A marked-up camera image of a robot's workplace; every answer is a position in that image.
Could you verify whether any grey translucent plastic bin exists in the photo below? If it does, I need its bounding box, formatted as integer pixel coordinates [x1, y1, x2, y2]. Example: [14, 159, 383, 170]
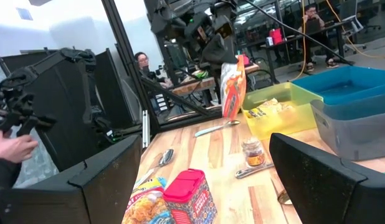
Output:
[310, 90, 385, 162]

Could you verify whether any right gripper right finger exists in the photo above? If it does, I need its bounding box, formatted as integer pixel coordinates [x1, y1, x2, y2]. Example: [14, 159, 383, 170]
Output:
[269, 133, 385, 224]

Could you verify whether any office chair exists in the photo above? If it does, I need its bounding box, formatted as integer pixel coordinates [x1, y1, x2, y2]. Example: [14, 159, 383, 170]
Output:
[337, 0, 383, 55]

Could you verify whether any person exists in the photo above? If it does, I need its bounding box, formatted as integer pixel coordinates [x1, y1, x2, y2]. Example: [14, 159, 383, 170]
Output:
[300, 3, 340, 70]
[133, 51, 174, 90]

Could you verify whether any plain silver spoon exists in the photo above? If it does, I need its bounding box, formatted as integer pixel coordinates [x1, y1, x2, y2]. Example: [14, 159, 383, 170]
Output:
[234, 161, 276, 180]

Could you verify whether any teal striped-handle spoon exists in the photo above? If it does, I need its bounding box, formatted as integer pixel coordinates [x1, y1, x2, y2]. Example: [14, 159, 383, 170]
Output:
[133, 148, 175, 190]

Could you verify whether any person's forearm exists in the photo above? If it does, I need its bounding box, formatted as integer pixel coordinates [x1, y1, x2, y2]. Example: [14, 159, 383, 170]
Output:
[0, 157, 22, 190]

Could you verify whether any small clear glass jar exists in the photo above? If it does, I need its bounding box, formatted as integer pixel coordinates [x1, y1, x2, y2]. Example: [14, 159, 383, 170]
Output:
[241, 136, 266, 168]

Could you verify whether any person's hand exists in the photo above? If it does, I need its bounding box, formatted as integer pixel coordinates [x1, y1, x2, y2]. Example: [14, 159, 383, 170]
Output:
[0, 129, 39, 164]

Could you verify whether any black flat panel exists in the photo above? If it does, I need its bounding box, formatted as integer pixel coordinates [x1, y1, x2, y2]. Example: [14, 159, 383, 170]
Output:
[94, 48, 141, 130]
[0, 48, 98, 172]

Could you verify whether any silver metal bracket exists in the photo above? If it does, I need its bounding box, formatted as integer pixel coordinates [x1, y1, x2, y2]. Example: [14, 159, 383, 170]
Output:
[141, 109, 150, 149]

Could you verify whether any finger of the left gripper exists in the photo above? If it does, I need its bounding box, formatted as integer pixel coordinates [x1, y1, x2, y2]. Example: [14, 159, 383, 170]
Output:
[202, 31, 239, 65]

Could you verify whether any yellow blue-edged ramen packet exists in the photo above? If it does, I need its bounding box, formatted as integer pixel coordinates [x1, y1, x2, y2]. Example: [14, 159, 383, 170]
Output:
[121, 176, 176, 224]

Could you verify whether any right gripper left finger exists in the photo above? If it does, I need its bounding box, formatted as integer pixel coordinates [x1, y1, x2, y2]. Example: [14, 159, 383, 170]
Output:
[0, 134, 143, 224]

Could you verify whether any red white ramen packet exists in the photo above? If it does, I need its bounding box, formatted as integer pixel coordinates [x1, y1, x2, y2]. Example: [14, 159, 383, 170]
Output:
[219, 54, 247, 121]

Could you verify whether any black teleoperation handle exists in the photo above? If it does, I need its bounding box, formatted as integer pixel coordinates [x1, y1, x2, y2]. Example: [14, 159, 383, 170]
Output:
[0, 67, 58, 138]

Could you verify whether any blue plastic bin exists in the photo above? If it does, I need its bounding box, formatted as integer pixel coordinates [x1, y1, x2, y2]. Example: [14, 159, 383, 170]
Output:
[291, 65, 385, 106]

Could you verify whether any yellow hanging cable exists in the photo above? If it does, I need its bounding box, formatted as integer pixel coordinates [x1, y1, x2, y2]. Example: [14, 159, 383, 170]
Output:
[290, 0, 308, 82]

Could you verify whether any white yellow ramen packet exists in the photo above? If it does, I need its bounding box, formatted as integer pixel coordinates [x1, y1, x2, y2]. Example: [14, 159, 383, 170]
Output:
[247, 98, 295, 119]

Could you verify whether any yellow translucent plastic bin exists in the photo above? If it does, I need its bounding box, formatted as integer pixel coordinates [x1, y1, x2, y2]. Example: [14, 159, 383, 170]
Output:
[240, 82, 324, 141]

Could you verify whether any red container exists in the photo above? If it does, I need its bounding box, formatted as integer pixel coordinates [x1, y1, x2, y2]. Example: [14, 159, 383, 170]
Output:
[269, 27, 283, 45]

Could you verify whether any wooden workbench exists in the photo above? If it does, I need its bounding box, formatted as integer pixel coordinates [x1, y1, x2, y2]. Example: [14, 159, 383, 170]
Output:
[170, 62, 262, 97]

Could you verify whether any red-lidded spice tin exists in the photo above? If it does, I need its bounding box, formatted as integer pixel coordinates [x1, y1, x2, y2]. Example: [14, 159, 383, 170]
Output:
[163, 168, 218, 224]

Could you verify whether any light-blue-handled spoon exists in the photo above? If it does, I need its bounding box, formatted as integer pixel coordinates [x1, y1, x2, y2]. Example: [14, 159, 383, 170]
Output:
[194, 119, 242, 138]

